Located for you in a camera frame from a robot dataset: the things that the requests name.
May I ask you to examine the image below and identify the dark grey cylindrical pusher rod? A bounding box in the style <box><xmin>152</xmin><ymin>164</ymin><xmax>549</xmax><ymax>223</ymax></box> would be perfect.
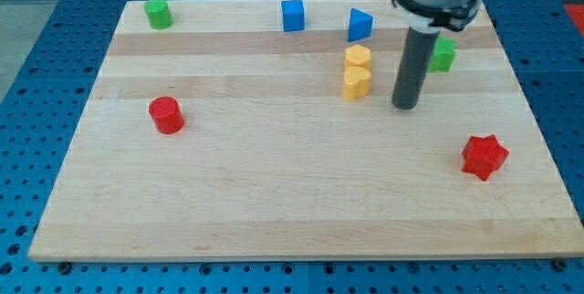
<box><xmin>391</xmin><ymin>27</ymin><xmax>439</xmax><ymax>110</ymax></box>

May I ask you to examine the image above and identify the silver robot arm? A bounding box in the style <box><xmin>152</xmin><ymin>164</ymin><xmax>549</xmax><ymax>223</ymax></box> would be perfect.
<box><xmin>391</xmin><ymin>0</ymin><xmax>482</xmax><ymax>110</ymax></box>

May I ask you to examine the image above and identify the yellow hexagon block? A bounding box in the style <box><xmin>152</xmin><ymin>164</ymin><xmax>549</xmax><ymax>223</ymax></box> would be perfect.
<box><xmin>344</xmin><ymin>45</ymin><xmax>372</xmax><ymax>70</ymax></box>

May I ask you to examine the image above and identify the yellow heart block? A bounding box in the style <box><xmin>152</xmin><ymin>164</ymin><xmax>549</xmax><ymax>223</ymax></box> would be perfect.
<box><xmin>342</xmin><ymin>67</ymin><xmax>372</xmax><ymax>101</ymax></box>

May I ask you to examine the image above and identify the green star block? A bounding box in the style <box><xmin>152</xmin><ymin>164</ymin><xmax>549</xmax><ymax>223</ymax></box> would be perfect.
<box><xmin>428</xmin><ymin>37</ymin><xmax>456</xmax><ymax>73</ymax></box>

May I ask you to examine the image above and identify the blue triangle block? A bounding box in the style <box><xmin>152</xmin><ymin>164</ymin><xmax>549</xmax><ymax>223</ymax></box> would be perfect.
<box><xmin>348</xmin><ymin>8</ymin><xmax>373</xmax><ymax>42</ymax></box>

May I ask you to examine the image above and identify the red star block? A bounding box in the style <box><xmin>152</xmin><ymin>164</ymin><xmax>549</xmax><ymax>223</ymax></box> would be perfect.
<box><xmin>461</xmin><ymin>134</ymin><xmax>509</xmax><ymax>182</ymax></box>

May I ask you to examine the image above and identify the blue cube block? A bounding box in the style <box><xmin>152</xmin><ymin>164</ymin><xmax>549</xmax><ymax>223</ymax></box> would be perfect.
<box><xmin>281</xmin><ymin>0</ymin><xmax>305</xmax><ymax>32</ymax></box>

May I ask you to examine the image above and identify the wooden board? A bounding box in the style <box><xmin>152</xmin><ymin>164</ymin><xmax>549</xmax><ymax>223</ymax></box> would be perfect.
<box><xmin>28</xmin><ymin>0</ymin><xmax>583</xmax><ymax>263</ymax></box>

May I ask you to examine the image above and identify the green cylinder block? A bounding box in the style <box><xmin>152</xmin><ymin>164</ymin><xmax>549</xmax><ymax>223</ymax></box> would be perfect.
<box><xmin>144</xmin><ymin>0</ymin><xmax>173</xmax><ymax>29</ymax></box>

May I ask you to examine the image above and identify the red cylinder block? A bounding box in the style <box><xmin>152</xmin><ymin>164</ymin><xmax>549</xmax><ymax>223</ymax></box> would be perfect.
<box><xmin>149</xmin><ymin>96</ymin><xmax>185</xmax><ymax>134</ymax></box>

